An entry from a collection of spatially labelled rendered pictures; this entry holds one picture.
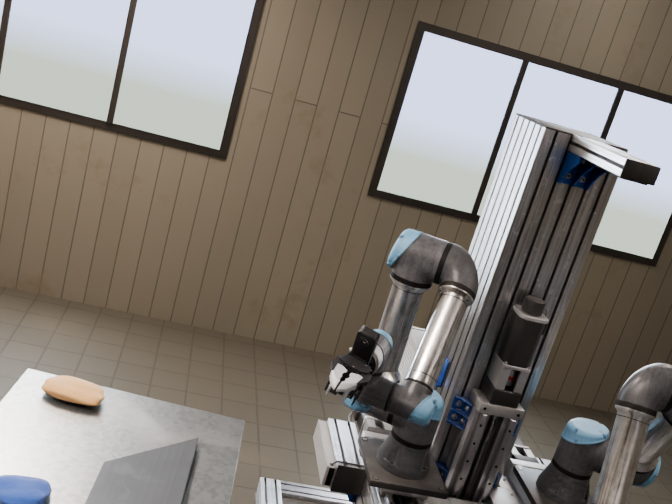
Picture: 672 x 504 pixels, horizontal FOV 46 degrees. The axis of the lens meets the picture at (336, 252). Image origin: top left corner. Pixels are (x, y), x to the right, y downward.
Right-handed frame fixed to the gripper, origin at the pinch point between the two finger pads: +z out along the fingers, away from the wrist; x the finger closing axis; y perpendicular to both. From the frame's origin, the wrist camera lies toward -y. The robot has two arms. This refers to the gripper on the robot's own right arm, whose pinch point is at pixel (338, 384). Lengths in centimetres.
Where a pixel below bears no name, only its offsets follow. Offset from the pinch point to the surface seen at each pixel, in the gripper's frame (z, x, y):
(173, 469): -4, 27, 42
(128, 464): 1, 36, 43
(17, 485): 24, 48, 44
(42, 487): 21, 44, 44
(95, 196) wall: -271, 221, 106
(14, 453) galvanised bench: 12, 58, 49
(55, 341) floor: -216, 185, 173
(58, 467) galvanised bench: 10, 48, 47
